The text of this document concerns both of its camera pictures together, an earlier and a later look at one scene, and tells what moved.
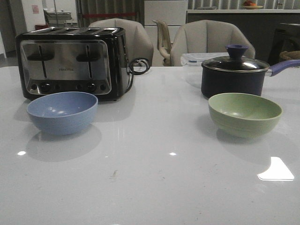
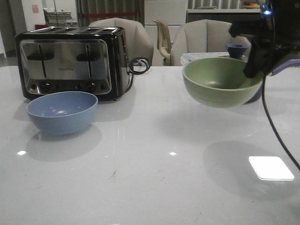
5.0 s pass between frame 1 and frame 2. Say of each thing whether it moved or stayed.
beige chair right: stayed
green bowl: moved
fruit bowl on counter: stayed
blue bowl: stayed
